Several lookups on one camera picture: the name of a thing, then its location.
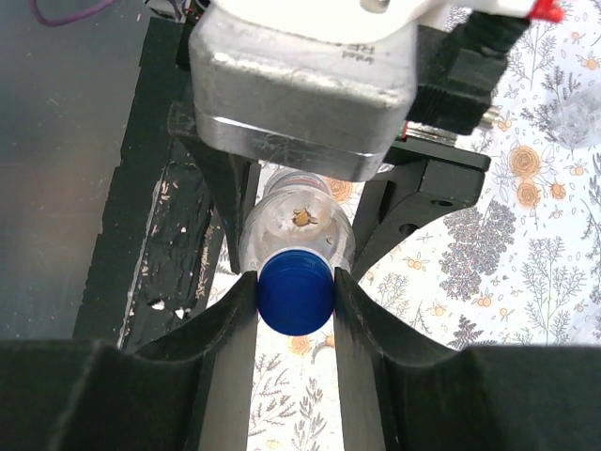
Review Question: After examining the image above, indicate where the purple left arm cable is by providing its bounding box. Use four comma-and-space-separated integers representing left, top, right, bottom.
30, 0, 116, 27

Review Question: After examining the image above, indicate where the Pocari Sweat labelled bottle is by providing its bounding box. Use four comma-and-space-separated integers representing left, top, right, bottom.
239, 168, 356, 272

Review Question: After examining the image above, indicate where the blue bottle cap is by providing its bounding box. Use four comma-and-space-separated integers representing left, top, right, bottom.
257, 249, 334, 336

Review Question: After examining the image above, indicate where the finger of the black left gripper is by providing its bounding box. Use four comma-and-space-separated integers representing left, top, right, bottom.
167, 101, 261, 273

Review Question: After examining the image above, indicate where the clear unlabelled plastic bottle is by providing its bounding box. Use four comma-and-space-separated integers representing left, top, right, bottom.
547, 85, 600, 150

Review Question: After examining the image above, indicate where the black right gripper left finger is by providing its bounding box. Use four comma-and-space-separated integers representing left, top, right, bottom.
1, 272, 257, 450

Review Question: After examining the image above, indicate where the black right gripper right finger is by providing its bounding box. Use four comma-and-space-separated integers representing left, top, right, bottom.
334, 270, 600, 450

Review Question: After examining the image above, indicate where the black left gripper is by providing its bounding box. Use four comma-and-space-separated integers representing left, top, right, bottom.
351, 18, 507, 280

